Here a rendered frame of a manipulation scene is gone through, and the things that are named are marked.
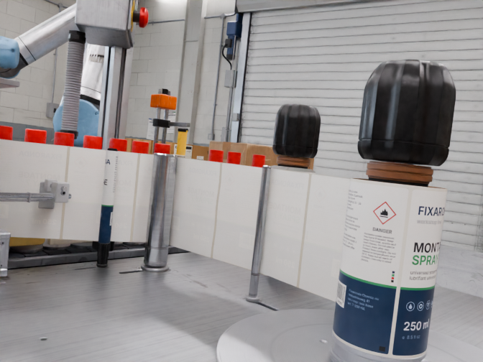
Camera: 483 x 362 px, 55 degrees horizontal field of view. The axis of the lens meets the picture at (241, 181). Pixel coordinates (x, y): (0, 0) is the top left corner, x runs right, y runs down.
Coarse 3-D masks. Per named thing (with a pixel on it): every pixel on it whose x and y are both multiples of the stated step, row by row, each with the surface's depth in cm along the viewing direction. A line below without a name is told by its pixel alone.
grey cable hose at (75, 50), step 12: (72, 36) 91; (84, 36) 92; (72, 48) 91; (84, 48) 92; (72, 60) 91; (72, 72) 91; (72, 84) 91; (72, 96) 92; (72, 108) 92; (72, 120) 92; (72, 132) 92
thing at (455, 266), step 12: (444, 252) 155; (456, 252) 158; (468, 252) 161; (480, 252) 164; (444, 264) 134; (456, 264) 136; (468, 264) 138; (480, 264) 140; (444, 276) 118; (456, 276) 120; (468, 276) 121; (480, 276) 123; (456, 288) 106; (468, 288) 107; (480, 288) 109
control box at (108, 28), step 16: (80, 0) 86; (96, 0) 86; (112, 0) 87; (128, 0) 87; (80, 16) 86; (96, 16) 86; (112, 16) 87; (128, 16) 88; (96, 32) 91; (112, 32) 89; (128, 32) 91; (128, 48) 103
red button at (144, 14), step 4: (144, 8) 90; (136, 12) 90; (140, 12) 89; (144, 12) 90; (136, 16) 90; (140, 16) 89; (144, 16) 90; (148, 16) 91; (136, 20) 90; (140, 20) 90; (144, 20) 90; (140, 24) 90; (144, 24) 91
